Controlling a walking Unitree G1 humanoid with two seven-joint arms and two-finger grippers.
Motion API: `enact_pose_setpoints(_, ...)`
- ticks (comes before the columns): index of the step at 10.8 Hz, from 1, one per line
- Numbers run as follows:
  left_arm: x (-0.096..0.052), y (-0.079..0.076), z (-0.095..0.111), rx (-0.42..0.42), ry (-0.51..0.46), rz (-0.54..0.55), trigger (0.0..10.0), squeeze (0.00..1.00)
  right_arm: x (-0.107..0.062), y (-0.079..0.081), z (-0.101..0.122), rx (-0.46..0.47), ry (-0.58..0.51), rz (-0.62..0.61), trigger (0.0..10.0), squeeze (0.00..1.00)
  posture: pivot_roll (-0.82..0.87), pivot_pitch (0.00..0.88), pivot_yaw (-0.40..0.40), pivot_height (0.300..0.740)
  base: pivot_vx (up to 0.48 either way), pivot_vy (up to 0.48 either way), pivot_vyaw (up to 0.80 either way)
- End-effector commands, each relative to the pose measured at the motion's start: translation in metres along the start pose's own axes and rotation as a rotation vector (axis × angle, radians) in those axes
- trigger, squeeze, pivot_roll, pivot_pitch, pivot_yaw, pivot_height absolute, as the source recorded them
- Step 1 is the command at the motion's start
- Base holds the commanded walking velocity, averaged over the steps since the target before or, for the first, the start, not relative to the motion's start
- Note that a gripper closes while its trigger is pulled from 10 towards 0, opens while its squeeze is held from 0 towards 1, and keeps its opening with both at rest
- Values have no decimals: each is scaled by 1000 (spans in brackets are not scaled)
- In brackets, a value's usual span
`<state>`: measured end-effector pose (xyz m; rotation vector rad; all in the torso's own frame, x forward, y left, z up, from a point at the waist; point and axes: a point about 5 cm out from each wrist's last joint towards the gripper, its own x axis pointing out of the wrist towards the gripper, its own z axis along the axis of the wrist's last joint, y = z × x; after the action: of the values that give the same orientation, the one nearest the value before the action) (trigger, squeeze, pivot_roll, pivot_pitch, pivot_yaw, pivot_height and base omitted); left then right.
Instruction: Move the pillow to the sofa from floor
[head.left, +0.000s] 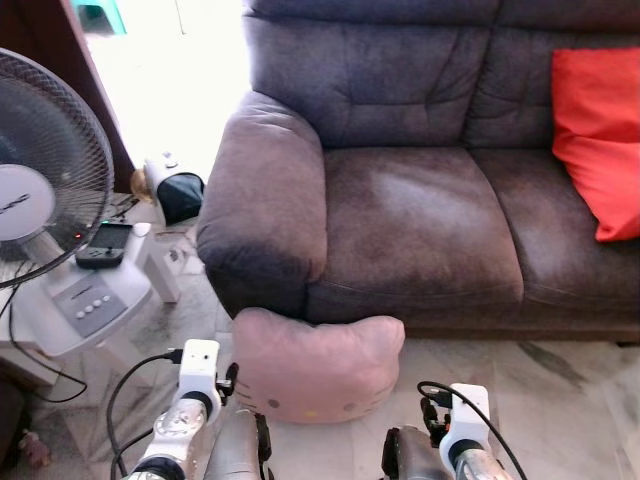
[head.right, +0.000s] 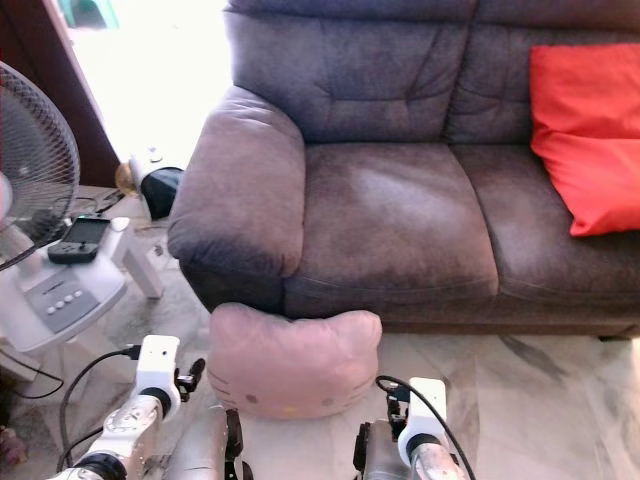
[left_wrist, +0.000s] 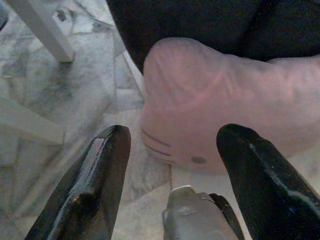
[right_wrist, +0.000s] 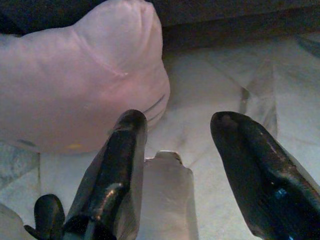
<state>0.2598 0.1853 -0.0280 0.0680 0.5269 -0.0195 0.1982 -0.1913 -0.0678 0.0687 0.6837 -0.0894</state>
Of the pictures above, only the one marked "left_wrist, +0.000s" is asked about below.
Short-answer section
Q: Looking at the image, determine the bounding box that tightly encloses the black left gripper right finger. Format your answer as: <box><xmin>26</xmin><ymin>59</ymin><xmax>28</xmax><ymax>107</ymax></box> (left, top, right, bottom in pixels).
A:
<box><xmin>216</xmin><ymin>123</ymin><xmax>320</xmax><ymax>240</ymax></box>

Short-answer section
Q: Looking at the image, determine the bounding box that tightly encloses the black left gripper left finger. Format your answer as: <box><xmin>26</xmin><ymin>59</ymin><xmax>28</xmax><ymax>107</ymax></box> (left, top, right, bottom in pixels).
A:
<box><xmin>24</xmin><ymin>124</ymin><xmax>132</xmax><ymax>240</ymax></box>

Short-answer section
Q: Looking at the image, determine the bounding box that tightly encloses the pink pillow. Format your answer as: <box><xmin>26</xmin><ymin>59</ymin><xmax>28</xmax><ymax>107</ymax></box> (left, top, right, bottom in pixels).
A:
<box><xmin>139</xmin><ymin>37</ymin><xmax>320</xmax><ymax>175</ymax></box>

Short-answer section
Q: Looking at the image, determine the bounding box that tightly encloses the dark brown sofa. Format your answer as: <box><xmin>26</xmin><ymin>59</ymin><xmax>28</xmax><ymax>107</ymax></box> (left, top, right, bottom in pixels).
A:
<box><xmin>106</xmin><ymin>0</ymin><xmax>320</xmax><ymax>75</ymax></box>

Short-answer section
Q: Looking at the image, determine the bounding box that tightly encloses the silver robot left leg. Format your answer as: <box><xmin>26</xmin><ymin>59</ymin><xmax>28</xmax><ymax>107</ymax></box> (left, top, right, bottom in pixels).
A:
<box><xmin>161</xmin><ymin>184</ymin><xmax>245</xmax><ymax>240</ymax></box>

